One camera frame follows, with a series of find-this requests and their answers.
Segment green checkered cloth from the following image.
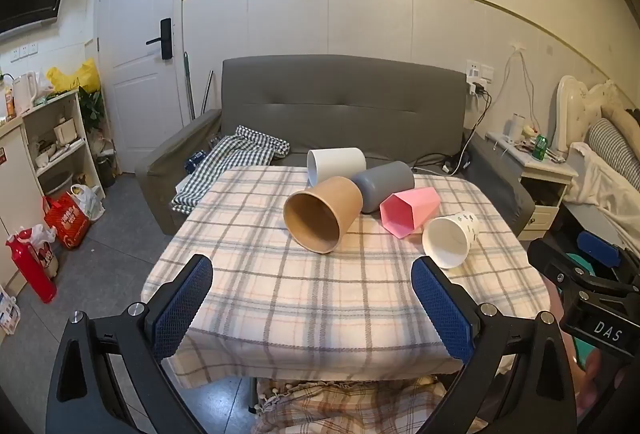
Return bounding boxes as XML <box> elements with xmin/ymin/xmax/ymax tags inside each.
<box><xmin>171</xmin><ymin>125</ymin><xmax>291</xmax><ymax>215</ymax></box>

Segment black cable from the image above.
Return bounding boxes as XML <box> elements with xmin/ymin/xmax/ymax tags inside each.
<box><xmin>414</xmin><ymin>88</ymin><xmax>494</xmax><ymax>177</ymax></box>

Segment white electric kettle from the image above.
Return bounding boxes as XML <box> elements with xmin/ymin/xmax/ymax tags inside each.
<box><xmin>12</xmin><ymin>71</ymin><xmax>41</xmax><ymax>115</ymax></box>

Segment white door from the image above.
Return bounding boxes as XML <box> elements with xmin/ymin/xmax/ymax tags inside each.
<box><xmin>96</xmin><ymin>0</ymin><xmax>192</xmax><ymax>175</ymax></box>

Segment metal pole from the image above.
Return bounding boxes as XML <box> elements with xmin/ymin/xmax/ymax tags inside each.
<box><xmin>201</xmin><ymin>70</ymin><xmax>215</xmax><ymax>113</ymax></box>

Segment brown paper cup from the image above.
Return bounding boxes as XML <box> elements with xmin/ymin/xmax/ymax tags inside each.
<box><xmin>283</xmin><ymin>176</ymin><xmax>364</xmax><ymax>255</ymax></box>

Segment pink hexagonal cup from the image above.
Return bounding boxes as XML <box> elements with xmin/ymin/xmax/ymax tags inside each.
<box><xmin>379</xmin><ymin>187</ymin><xmax>441</xmax><ymax>239</ymax></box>

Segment white shelf unit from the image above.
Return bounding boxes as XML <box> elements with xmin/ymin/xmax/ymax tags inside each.
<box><xmin>22</xmin><ymin>90</ymin><xmax>106</xmax><ymax>211</ymax></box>

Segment white nightstand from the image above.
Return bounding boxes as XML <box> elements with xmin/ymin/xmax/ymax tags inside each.
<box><xmin>483</xmin><ymin>130</ymin><xmax>580</xmax><ymax>243</ymax></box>

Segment plaid fringed blanket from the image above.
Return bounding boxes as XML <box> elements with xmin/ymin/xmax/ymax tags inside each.
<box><xmin>255</xmin><ymin>376</ymin><xmax>488</xmax><ymax>434</ymax></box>

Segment dark waste bin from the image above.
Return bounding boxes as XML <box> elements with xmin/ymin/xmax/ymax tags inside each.
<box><xmin>97</xmin><ymin>156</ymin><xmax>117</xmax><ymax>187</ymax></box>

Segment grey sofa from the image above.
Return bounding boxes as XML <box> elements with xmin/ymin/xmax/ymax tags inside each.
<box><xmin>135</xmin><ymin>55</ymin><xmax>536</xmax><ymax>237</ymax></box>

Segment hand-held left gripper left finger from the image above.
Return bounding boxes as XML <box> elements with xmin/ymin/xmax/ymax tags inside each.
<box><xmin>46</xmin><ymin>254</ymin><xmax>214</xmax><ymax>434</ymax></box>

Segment white plastic bag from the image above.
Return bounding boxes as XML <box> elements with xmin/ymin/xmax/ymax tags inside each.
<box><xmin>70</xmin><ymin>184</ymin><xmax>106</xmax><ymax>221</ymax></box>

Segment white wall socket panel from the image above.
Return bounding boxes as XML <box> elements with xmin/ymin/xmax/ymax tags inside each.
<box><xmin>465</xmin><ymin>59</ymin><xmax>496</xmax><ymax>85</ymax></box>

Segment striped pillow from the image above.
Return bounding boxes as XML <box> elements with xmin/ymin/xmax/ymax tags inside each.
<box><xmin>587</xmin><ymin>117</ymin><xmax>640</xmax><ymax>165</ymax></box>

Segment black door lock handle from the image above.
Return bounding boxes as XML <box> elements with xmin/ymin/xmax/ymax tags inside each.
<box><xmin>146</xmin><ymin>18</ymin><xmax>174</xmax><ymax>60</ymax></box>

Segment green mop handle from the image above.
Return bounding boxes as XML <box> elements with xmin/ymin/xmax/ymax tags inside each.
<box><xmin>182</xmin><ymin>52</ymin><xmax>197</xmax><ymax>121</ymax></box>

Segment grey plastic cup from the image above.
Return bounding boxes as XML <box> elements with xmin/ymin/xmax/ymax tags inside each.
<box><xmin>349</xmin><ymin>161</ymin><xmax>416</xmax><ymax>215</ymax></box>

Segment white plastic cup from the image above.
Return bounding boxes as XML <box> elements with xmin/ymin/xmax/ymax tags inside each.
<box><xmin>306</xmin><ymin>147</ymin><xmax>367</xmax><ymax>187</ymax></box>

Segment plaid tablecloth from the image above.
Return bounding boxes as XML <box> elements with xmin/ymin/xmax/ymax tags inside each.
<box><xmin>141</xmin><ymin>165</ymin><xmax>551</xmax><ymax>390</ymax></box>

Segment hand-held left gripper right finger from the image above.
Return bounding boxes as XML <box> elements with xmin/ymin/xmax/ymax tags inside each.
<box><xmin>410</xmin><ymin>256</ymin><xmax>579</xmax><ymax>434</ymax></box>

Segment red paper bag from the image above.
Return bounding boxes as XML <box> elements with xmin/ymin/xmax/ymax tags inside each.
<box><xmin>43</xmin><ymin>194</ymin><xmax>92</xmax><ymax>251</ymax></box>

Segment green potted plant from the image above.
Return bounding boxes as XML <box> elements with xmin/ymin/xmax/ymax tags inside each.
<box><xmin>78</xmin><ymin>86</ymin><xmax>109</xmax><ymax>141</ymax></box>

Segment white cable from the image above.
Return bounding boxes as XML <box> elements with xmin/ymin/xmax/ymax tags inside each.
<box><xmin>499</xmin><ymin>44</ymin><xmax>540</xmax><ymax>135</ymax></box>

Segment pink cloth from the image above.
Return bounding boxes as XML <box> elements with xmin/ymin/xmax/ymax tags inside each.
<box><xmin>545</xmin><ymin>281</ymin><xmax>621</xmax><ymax>417</ymax></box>

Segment red fire extinguisher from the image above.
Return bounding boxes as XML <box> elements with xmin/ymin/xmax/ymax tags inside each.
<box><xmin>5</xmin><ymin>224</ymin><xmax>59</xmax><ymax>304</ymax></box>

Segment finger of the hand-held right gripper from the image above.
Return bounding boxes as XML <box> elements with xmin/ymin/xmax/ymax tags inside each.
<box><xmin>576</xmin><ymin>230</ymin><xmax>640</xmax><ymax>281</ymax></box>
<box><xmin>528</xmin><ymin>238</ymin><xmax>593</xmax><ymax>289</ymax></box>

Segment cream bed headboard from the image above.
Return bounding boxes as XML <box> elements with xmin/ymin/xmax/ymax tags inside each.
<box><xmin>550</xmin><ymin>74</ymin><xmax>640</xmax><ymax>155</ymax></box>

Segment white bed blanket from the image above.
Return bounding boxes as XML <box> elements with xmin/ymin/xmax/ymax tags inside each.
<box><xmin>564</xmin><ymin>141</ymin><xmax>640</xmax><ymax>235</ymax></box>

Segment white wall sockets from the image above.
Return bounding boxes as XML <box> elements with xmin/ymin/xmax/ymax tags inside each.
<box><xmin>9</xmin><ymin>42</ymin><xmax>39</xmax><ymax>62</ymax></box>

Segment yellow plastic bag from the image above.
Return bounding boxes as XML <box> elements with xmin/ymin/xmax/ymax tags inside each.
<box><xmin>46</xmin><ymin>58</ymin><xmax>101</xmax><ymax>94</ymax></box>

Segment white printed paper cup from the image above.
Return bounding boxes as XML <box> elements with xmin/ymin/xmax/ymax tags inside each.
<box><xmin>422</xmin><ymin>211</ymin><xmax>481</xmax><ymax>269</ymax></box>

